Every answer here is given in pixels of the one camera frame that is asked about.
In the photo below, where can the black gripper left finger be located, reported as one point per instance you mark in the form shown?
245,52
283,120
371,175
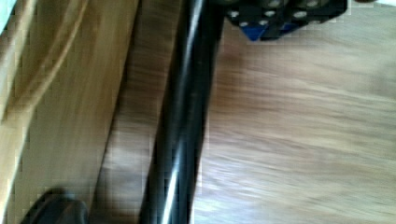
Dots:
57,206

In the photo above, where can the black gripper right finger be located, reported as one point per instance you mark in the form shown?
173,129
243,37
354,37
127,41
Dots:
267,20

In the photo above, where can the black drawer slide rail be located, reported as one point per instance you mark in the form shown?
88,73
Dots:
174,166

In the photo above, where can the wooden drawer cabinet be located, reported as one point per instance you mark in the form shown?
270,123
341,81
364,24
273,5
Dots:
61,66

